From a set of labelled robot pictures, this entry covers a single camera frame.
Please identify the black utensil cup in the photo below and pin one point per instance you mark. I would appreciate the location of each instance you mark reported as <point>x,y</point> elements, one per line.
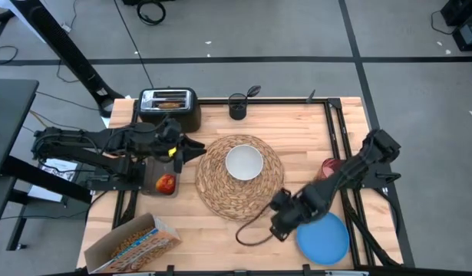
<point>238,111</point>

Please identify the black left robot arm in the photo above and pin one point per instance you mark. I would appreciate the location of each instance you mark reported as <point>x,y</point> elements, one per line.
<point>86,140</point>

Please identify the black metal table frame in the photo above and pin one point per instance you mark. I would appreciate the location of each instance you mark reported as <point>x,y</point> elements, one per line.
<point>281,101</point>

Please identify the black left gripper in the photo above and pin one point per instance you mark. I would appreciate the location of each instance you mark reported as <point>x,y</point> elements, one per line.
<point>168,140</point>

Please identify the white bowl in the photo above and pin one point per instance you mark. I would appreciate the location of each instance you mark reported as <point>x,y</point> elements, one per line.
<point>244,162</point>

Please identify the round woven placemat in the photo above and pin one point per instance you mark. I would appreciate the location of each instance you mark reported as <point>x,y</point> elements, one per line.
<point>220,191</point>

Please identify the black desk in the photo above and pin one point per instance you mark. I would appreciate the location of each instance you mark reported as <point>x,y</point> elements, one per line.
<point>9,115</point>

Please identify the orange Cheerios cereal box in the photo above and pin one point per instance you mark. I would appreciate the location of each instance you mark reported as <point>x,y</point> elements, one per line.
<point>159,245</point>

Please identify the white printed paper sheet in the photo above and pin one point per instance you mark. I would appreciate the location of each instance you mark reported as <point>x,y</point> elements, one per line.
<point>59,174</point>

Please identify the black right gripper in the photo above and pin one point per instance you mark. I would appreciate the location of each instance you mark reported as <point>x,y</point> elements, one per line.
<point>304,209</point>

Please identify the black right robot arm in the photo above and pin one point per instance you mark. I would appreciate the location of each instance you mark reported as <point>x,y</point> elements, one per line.
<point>373,151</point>

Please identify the black table clamp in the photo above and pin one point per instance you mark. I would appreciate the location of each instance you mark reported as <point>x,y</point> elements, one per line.
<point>306,269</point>
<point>170,269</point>

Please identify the black stand column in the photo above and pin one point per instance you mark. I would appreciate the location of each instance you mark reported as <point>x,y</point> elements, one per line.
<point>67,50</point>

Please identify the black equipment box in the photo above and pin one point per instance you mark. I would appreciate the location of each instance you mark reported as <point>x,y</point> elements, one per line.
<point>464,9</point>
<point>469,36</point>

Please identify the red translucent cup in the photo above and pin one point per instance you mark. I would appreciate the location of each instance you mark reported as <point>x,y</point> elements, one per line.
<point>329,166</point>

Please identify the small black mount stalk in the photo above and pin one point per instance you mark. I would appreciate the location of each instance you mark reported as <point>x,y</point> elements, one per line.
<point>311,96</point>

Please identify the blue plate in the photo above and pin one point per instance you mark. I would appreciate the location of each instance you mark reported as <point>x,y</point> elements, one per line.
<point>324,241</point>

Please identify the black and chrome toaster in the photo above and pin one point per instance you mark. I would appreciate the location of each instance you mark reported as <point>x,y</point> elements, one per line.
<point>189,115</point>

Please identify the black spoon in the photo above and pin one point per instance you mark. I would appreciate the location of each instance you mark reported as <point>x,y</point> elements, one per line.
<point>253,91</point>

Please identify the smoky clear plastic tray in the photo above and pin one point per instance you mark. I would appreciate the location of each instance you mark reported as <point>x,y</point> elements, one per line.
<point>151,180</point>

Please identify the red apple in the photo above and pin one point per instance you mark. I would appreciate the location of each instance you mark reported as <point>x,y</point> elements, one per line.
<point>166,184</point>

